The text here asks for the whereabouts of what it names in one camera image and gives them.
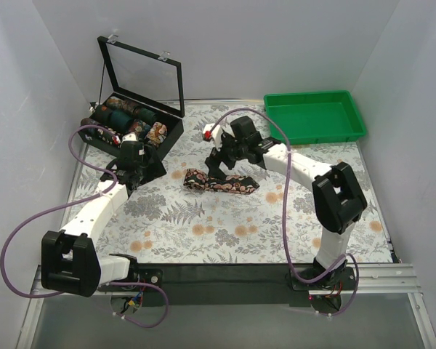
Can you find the rolled cream red tie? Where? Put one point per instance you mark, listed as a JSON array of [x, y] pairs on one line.
[[157, 134]]

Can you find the green plastic tray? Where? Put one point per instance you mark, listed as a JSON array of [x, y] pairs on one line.
[[314, 117]]

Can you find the rolled black floral tie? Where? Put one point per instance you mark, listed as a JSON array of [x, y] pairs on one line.
[[109, 136]]

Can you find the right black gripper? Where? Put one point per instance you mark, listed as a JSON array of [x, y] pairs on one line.
[[220, 157]]

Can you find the rolled brown patterned tie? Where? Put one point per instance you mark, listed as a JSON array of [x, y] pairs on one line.
[[127, 106]]

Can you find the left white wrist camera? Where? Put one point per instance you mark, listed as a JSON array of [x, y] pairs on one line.
[[131, 137]]

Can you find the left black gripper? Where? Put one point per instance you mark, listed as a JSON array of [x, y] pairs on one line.
[[150, 164]]

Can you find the rolled navy floral tie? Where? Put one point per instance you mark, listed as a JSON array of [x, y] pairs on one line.
[[140, 128]]

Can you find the rolled dark green tie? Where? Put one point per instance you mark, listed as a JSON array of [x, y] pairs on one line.
[[145, 114]]

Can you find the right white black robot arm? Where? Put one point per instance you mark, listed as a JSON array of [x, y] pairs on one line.
[[338, 198]]

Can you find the aluminium frame rail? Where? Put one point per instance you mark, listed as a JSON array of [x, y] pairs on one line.
[[386, 310]]

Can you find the black tie display box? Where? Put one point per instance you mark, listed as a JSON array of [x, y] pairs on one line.
[[147, 99]]

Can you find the rolled teal tie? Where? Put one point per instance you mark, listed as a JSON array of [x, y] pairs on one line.
[[120, 121]]

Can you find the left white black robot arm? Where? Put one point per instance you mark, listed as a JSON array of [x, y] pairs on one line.
[[69, 261]]

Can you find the rolled dark purple tie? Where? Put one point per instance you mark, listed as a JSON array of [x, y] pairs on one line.
[[90, 123]]

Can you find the black floral necktie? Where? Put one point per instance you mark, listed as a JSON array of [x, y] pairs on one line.
[[235, 184]]

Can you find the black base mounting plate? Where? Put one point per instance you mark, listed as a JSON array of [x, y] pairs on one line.
[[233, 284]]

